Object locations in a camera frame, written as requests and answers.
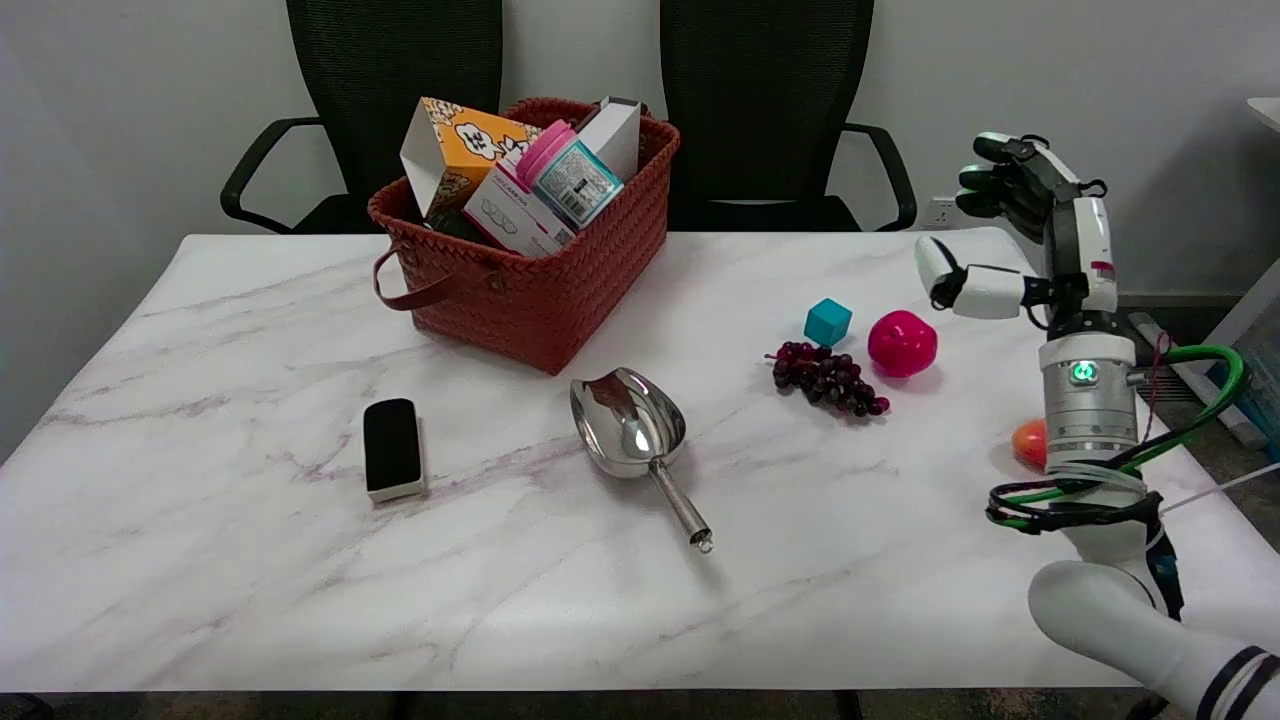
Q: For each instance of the dark purple grape bunch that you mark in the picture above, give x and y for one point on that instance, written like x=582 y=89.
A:
x=830 y=380

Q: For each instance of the black whiteboard eraser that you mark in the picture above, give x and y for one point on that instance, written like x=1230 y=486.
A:
x=392 y=447

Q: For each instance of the white wall socket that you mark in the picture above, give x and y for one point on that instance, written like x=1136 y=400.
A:
x=938 y=213

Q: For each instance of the red woven basket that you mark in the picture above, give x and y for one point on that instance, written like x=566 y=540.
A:
x=540 y=300

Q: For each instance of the red toy apple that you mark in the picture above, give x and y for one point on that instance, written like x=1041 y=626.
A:
x=902 y=343

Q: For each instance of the black mesh office chair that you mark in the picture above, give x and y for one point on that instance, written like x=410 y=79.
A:
x=390 y=90
x=765 y=100

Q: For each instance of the red orange toy mango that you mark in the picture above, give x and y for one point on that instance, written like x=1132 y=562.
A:
x=1032 y=443

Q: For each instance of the teal cube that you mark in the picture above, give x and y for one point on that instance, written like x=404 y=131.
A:
x=827 y=322

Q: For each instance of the white grey carton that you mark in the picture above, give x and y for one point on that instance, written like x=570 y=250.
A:
x=618 y=135

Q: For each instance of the white pink cardboard box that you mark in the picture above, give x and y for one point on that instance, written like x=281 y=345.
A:
x=510 y=215

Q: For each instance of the teal jar with pink lid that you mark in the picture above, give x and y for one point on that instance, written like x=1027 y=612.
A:
x=575 y=180

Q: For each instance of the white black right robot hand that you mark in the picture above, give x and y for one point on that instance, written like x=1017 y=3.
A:
x=1085 y=250

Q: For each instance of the stainless steel scoop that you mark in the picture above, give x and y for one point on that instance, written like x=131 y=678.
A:
x=628 y=420

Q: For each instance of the white side desk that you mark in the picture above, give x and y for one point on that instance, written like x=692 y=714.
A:
x=1245 y=315

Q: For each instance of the blue storage bin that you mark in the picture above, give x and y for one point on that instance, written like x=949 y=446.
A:
x=1262 y=385

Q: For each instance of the orange popcorn box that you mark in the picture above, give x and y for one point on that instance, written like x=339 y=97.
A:
x=470 y=145

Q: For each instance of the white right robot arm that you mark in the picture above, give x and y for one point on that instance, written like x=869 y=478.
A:
x=1090 y=410

